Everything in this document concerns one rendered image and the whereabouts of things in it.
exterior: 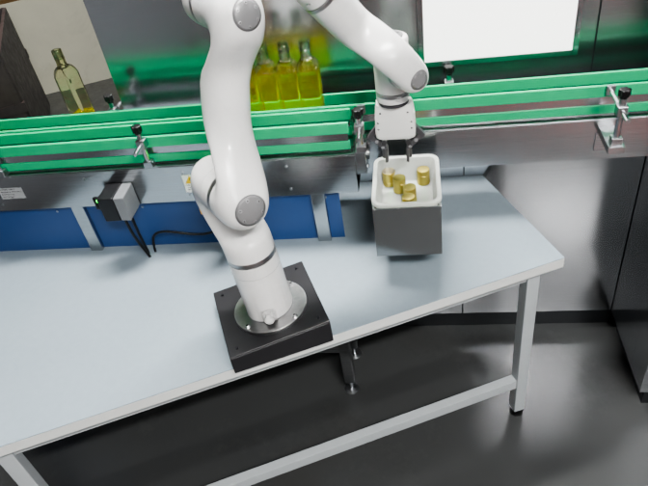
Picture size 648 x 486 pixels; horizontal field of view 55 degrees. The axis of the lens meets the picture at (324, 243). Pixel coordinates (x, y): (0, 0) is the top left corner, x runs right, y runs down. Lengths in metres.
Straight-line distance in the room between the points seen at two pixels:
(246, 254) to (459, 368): 1.26
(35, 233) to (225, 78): 1.12
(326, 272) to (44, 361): 0.79
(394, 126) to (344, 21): 0.33
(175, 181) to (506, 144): 0.93
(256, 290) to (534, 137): 0.86
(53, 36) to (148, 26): 3.42
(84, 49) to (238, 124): 4.15
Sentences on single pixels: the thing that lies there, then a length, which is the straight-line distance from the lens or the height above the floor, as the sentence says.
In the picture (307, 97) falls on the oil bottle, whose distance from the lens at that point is 1.75.
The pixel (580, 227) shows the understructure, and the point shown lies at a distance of 2.29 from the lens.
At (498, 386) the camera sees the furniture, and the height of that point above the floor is 0.20.
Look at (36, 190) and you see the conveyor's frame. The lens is 2.04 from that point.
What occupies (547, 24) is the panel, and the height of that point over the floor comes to 1.24.
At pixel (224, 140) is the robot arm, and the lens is 1.29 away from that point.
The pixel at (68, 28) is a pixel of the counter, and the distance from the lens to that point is 5.34.
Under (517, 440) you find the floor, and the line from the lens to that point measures 2.30.
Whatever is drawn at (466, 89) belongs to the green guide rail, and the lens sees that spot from 1.80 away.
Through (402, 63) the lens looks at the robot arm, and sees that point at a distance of 1.40.
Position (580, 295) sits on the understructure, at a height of 0.18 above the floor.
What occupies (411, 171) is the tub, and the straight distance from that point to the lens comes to 1.74.
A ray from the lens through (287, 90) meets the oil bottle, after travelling 1.75.
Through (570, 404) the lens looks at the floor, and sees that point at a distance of 2.42.
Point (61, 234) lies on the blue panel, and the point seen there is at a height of 0.81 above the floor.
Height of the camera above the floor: 1.93
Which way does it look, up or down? 39 degrees down
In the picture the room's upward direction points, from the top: 10 degrees counter-clockwise
